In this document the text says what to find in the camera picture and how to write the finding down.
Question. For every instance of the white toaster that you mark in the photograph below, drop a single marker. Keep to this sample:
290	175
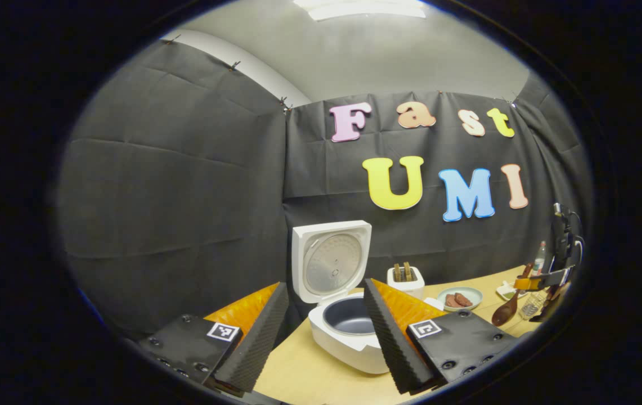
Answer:
405	288

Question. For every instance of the white divided rice dish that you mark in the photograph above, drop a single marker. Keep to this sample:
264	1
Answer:
505	291

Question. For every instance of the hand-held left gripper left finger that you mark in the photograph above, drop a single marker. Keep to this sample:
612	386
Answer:
256	343

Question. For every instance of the clear plastic water bottle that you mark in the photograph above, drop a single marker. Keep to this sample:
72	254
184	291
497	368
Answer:
540	259

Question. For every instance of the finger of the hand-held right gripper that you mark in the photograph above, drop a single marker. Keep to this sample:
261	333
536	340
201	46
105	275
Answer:
546	279

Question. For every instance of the pale green plate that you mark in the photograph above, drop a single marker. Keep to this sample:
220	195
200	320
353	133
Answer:
475	293

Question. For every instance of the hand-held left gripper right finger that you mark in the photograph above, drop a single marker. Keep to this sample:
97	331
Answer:
394	337

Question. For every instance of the brown wooden spoon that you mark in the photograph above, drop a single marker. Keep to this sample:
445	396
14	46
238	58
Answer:
503	315

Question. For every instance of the large ceiling light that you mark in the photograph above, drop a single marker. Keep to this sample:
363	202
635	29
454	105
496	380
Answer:
363	8

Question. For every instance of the white cloth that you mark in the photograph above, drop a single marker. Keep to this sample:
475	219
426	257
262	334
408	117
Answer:
434	304

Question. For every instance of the brown bread slice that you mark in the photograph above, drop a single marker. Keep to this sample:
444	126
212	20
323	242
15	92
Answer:
396	273
407	271

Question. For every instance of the brown meat piece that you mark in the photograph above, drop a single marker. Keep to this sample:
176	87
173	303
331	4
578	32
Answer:
451	301
464	300

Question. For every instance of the white rice cooker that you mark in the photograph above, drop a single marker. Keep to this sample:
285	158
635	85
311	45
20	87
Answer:
332	264

